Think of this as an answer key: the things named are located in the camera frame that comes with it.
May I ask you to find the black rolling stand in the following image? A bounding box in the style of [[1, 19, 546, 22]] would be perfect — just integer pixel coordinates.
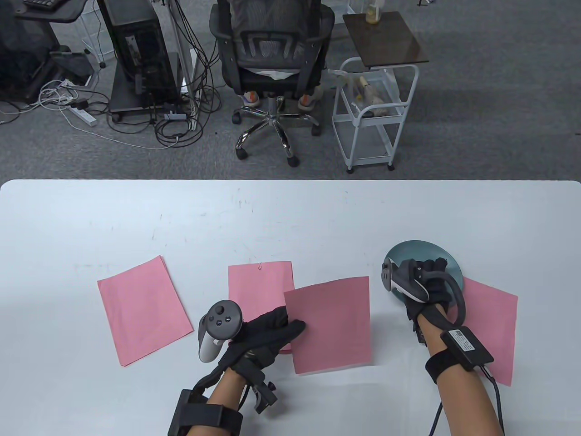
[[108, 52, 182, 123]]

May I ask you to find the white power strip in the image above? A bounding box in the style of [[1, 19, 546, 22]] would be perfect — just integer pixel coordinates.
[[68, 105, 97, 127]]

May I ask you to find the brown side table top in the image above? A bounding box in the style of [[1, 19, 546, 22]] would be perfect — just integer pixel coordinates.
[[342, 11, 429, 71]]

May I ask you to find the person's right forearm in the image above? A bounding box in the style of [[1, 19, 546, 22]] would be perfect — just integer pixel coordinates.
[[415, 302, 504, 436]]

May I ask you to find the black desk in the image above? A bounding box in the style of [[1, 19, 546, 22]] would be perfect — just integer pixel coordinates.
[[14, 0, 89, 23]]

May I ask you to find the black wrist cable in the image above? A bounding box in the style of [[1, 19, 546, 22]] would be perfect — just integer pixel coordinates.
[[429, 367, 507, 436]]

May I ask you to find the person's left hand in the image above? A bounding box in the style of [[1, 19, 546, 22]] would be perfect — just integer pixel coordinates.
[[193, 307, 306, 396]]

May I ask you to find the person's left forearm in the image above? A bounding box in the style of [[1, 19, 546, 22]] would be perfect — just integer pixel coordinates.
[[186, 367, 250, 436]]

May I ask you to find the bundle of black cables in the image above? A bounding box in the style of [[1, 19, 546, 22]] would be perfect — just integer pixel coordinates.
[[107, 0, 223, 150]]

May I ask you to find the tangle of white cables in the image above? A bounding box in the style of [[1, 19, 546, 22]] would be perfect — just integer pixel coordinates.
[[39, 79, 178, 149]]

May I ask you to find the wooden handled tool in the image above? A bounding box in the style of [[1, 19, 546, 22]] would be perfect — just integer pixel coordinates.
[[359, 76, 386, 107]]

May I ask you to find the black electronics box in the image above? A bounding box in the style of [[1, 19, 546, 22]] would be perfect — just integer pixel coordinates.
[[440, 326, 494, 367]]

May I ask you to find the white rolling cart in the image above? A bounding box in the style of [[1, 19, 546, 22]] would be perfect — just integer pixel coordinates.
[[332, 57, 419, 174]]

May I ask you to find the pink paper sheet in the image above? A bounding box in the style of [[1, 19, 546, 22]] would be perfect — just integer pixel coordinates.
[[447, 277, 518, 387], [97, 255, 194, 367], [284, 276, 375, 375], [228, 261, 295, 355]]

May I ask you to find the black computer tower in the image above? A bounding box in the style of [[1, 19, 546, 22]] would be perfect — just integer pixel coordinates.
[[97, 0, 180, 109]]

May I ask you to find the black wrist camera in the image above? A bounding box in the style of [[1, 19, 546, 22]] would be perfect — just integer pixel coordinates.
[[411, 318, 430, 348], [247, 370, 278, 415]]

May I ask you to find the white metal stand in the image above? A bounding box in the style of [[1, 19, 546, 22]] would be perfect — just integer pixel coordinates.
[[166, 0, 202, 132]]

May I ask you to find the person's right hand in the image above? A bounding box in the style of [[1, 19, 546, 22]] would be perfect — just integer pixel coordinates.
[[395, 258, 454, 335]]

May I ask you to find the black mesh office chair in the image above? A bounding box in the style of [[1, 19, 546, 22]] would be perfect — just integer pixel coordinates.
[[210, 0, 337, 168]]

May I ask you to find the teal round plate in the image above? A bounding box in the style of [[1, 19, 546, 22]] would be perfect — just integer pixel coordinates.
[[384, 240, 464, 302]]

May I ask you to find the dark grey handheld controller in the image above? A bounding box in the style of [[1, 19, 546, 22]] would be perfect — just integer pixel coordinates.
[[381, 258, 467, 325], [197, 301, 243, 363]]

